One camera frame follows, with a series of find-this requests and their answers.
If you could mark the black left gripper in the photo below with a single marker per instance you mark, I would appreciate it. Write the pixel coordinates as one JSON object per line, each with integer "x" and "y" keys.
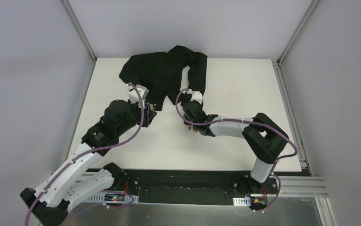
{"x": 149, "y": 113}

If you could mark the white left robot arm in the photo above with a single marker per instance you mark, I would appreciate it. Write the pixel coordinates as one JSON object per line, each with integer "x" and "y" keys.
{"x": 54, "y": 199}

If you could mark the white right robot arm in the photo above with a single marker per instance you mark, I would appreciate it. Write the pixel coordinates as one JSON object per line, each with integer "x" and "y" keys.
{"x": 265, "y": 138}

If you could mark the black shirt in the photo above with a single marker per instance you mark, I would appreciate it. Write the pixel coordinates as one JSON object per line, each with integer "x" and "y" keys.
{"x": 161, "y": 73}

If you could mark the mannequin hand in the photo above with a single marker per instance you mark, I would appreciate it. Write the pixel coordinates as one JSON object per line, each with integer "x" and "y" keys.
{"x": 191, "y": 129}

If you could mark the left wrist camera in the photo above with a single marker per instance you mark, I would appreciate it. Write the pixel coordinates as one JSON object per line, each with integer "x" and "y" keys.
{"x": 137, "y": 93}

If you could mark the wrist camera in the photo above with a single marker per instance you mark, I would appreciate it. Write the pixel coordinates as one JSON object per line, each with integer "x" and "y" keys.
{"x": 137, "y": 93}
{"x": 195, "y": 96}

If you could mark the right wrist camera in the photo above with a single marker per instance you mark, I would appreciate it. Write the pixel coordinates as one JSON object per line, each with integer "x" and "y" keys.
{"x": 195, "y": 96}

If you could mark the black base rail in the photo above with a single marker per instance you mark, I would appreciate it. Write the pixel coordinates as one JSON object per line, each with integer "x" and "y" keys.
{"x": 192, "y": 187}

